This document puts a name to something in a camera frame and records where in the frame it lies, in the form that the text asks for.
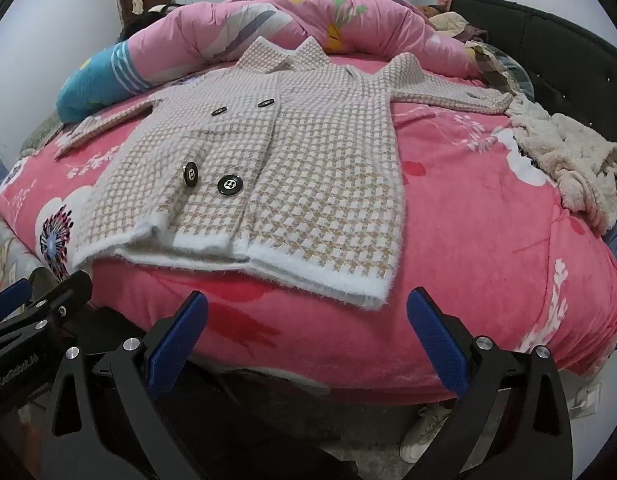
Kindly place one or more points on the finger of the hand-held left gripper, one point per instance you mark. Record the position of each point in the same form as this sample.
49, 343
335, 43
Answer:
8, 294
63, 295

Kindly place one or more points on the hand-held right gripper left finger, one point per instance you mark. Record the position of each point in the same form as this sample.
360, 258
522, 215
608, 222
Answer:
178, 345

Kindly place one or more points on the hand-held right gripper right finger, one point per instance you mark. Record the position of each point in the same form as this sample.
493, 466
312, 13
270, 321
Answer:
438, 340

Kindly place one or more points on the beige white houndstooth knit coat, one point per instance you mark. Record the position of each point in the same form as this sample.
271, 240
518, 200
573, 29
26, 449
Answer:
313, 160

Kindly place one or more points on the floral patterned bed skirt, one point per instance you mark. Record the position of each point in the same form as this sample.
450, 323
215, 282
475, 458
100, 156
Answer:
8, 255

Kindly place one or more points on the pink floral bed blanket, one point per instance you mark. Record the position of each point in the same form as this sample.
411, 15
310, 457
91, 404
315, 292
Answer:
463, 260

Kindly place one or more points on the white sneaker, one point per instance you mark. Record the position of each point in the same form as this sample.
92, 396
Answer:
418, 440

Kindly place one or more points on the grey green cloth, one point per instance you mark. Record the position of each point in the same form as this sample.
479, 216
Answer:
41, 132

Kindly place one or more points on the blue striped pillow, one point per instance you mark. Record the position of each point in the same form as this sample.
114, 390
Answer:
93, 85

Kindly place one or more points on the white fluffy garment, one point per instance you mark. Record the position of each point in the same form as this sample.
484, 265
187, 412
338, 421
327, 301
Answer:
563, 155

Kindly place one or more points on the dark cloth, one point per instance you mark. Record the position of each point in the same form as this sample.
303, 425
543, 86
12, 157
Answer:
138, 22

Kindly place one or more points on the small beige hanging cloth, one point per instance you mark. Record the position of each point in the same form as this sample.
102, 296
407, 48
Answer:
136, 4

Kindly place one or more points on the beige garment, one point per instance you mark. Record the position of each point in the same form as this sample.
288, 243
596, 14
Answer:
448, 22

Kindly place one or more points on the pink floral quilt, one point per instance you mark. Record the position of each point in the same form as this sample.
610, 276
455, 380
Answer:
388, 25

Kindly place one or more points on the black bed headboard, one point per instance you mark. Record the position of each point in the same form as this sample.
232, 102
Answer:
563, 45

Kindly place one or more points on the white wall socket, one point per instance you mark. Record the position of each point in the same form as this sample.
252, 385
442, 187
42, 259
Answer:
585, 402

